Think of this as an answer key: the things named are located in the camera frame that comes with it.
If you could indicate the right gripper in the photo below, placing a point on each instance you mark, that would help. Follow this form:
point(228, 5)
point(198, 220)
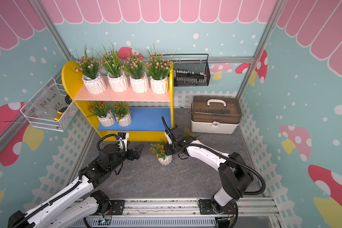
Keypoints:
point(167, 149)

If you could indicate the black wire mesh basket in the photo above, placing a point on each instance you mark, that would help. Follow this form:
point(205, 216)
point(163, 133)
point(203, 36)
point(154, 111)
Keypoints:
point(190, 69)

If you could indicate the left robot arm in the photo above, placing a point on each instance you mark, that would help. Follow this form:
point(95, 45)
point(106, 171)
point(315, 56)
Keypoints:
point(80, 198)

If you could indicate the metal base rail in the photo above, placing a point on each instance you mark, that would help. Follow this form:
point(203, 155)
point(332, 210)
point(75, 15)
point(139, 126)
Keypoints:
point(185, 213)

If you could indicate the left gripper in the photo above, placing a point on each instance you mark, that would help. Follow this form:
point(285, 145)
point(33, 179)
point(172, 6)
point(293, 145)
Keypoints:
point(131, 156)

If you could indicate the red flower pot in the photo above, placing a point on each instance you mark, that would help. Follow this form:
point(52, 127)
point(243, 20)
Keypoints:
point(159, 149)
point(103, 111)
point(122, 113)
point(189, 135)

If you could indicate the white wire wall basket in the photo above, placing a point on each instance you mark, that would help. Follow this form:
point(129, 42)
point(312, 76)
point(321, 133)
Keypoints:
point(44, 106)

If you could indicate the yellow rack with coloured shelves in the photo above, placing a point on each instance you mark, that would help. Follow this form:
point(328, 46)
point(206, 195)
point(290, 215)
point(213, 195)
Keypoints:
point(149, 112)

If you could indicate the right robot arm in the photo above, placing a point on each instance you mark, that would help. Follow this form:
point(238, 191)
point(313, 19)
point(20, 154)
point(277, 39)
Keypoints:
point(237, 179)

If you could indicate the pink flower pot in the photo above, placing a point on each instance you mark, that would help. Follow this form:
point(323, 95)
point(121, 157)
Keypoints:
point(135, 69)
point(114, 66)
point(89, 66)
point(158, 69)

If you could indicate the yellow utility knife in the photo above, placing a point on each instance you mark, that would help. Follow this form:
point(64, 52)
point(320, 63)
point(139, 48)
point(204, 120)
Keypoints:
point(57, 118)

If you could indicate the black tape roll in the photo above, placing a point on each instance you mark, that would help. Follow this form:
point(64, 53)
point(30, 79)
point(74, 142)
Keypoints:
point(68, 100)

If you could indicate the brown lidded storage box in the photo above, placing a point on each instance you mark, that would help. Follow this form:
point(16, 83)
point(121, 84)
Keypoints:
point(215, 115)

